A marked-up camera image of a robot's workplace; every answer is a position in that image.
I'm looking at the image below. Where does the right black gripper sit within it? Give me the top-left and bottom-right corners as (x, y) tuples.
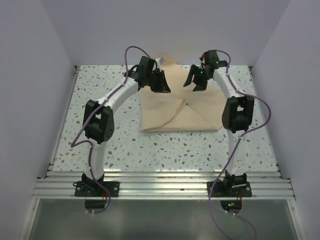
(183, 65), (211, 92)

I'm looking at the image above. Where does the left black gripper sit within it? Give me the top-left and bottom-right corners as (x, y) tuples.
(146, 70), (171, 94)

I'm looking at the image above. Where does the beige cloth mat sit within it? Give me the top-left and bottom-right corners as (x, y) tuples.
(138, 55), (226, 133)

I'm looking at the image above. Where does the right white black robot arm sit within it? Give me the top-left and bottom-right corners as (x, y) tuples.
(184, 50), (255, 197)

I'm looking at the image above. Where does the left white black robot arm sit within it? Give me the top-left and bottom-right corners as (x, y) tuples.
(81, 56), (171, 197)

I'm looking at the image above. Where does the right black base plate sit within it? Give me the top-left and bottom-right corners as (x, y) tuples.
(206, 180), (253, 198)

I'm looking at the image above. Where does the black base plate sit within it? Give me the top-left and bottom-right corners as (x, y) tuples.
(206, 180), (253, 198)
(72, 181), (120, 198)

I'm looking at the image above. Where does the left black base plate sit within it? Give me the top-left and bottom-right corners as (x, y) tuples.
(72, 181), (120, 198)

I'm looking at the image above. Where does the aluminium rail frame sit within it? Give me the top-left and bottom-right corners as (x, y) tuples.
(20, 65), (307, 240)

